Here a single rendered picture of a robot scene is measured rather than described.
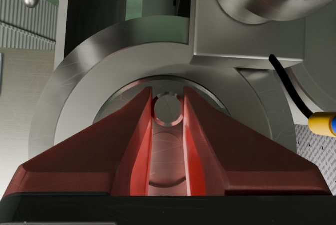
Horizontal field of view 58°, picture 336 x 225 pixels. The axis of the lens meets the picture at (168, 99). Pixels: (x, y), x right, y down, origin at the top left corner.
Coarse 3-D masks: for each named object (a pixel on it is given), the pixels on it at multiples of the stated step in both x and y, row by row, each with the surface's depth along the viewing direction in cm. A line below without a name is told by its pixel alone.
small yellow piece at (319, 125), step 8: (272, 56) 13; (272, 64) 13; (280, 64) 13; (280, 72) 13; (288, 80) 13; (288, 88) 13; (296, 96) 12; (296, 104) 12; (304, 104) 12; (304, 112) 12; (312, 112) 12; (320, 112) 12; (328, 112) 11; (312, 120) 12; (320, 120) 11; (328, 120) 10; (312, 128) 12; (320, 128) 11; (328, 128) 10
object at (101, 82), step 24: (144, 48) 16; (168, 48) 16; (96, 72) 16; (120, 72) 16; (144, 72) 16; (168, 72) 16; (192, 72) 16; (216, 72) 16; (72, 96) 16; (96, 96) 16; (216, 96) 16; (240, 96) 16; (72, 120) 16; (240, 120) 16; (264, 120) 16
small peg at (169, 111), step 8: (160, 96) 12; (168, 96) 12; (176, 96) 12; (152, 104) 12; (160, 104) 12; (168, 104) 12; (176, 104) 12; (152, 112) 12; (160, 112) 12; (168, 112) 12; (176, 112) 12; (160, 120) 12; (168, 120) 12; (176, 120) 12
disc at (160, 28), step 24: (120, 24) 17; (144, 24) 17; (168, 24) 17; (96, 48) 17; (120, 48) 17; (72, 72) 17; (240, 72) 17; (264, 72) 17; (48, 96) 17; (264, 96) 17; (48, 120) 17; (288, 120) 17; (48, 144) 16; (288, 144) 17
